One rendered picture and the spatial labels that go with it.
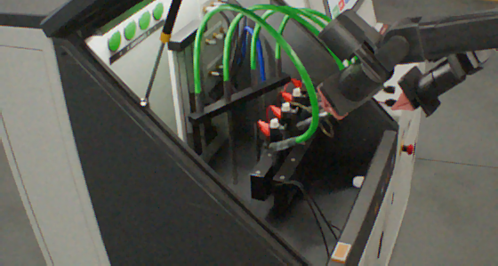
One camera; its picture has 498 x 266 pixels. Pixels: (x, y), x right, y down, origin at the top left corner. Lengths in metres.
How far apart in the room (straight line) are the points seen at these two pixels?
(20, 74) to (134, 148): 0.32
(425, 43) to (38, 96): 0.80
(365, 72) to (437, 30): 0.13
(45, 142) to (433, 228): 1.97
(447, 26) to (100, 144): 0.72
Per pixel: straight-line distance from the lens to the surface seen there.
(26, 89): 1.25
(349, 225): 1.31
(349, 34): 0.86
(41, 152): 1.33
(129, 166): 1.15
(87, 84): 1.10
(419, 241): 2.68
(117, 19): 1.17
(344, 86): 0.93
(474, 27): 0.81
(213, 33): 1.62
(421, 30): 0.82
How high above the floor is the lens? 1.83
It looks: 32 degrees down
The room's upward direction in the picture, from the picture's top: 3 degrees counter-clockwise
